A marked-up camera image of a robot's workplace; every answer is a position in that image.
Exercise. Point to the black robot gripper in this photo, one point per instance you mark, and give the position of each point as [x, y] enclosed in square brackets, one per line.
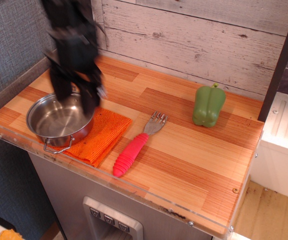
[75, 62]

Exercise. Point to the stainless steel pot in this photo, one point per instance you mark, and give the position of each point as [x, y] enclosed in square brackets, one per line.
[59, 124]

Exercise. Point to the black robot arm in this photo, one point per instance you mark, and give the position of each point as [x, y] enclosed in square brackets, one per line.
[64, 13]

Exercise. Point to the orange folded cloth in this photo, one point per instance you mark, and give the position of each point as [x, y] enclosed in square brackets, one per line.
[107, 129]

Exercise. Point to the clear acrylic edge guard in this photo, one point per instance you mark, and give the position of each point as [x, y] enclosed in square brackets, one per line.
[192, 173]

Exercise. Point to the grey toy fridge cabinet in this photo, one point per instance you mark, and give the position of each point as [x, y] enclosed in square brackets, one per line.
[66, 189]

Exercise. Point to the silver ice dispenser panel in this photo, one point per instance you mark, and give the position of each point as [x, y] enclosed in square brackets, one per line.
[106, 223]

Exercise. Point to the green toy bell pepper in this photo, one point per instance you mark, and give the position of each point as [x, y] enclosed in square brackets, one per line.
[209, 101]

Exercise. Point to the yellow object at corner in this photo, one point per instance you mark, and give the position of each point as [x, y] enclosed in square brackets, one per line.
[10, 234]

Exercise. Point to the white toy sink unit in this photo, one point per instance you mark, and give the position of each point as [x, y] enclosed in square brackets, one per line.
[270, 165]

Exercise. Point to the fork with pink handle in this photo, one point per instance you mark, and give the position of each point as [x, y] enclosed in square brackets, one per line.
[127, 157]

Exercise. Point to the dark grey right post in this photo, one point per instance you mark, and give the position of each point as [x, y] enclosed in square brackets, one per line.
[275, 82]

